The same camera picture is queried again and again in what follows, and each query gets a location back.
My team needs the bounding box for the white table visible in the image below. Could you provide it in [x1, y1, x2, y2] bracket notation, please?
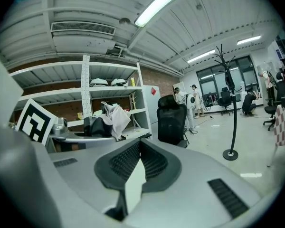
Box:
[124, 159, 147, 215]

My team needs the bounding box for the white ceiling air conditioner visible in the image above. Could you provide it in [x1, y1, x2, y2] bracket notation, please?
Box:
[50, 21, 117, 56]

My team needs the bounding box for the black mesh office chair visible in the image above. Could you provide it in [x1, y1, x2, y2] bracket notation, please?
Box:
[156, 95, 189, 149]

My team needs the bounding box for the white helmet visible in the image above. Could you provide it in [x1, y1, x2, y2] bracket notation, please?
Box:
[110, 77, 129, 88]
[89, 77, 109, 87]

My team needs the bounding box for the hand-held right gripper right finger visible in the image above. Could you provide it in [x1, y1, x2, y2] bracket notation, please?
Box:
[123, 138, 262, 228]

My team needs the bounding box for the black coat stand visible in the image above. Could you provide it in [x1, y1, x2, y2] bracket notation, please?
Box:
[214, 45, 239, 162]

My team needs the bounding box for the white metal shelving unit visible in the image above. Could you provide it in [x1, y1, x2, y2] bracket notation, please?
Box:
[8, 54, 153, 140]

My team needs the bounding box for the dark framed window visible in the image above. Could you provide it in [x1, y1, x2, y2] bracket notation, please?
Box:
[195, 55, 259, 105]

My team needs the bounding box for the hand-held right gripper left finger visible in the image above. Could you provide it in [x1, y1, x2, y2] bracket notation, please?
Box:
[48, 138, 142, 228]

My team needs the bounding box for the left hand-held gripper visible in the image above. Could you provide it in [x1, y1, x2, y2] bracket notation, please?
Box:
[15, 98, 117, 145]

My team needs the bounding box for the ceiling tube light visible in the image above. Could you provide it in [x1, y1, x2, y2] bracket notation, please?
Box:
[133, 0, 196, 29]
[236, 35, 262, 46]
[187, 49, 217, 64]

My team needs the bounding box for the white-legged covered table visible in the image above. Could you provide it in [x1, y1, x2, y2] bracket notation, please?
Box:
[266, 103, 285, 168]

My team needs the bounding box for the black umbrella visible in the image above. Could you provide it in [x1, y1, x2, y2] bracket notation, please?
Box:
[84, 101, 132, 141]

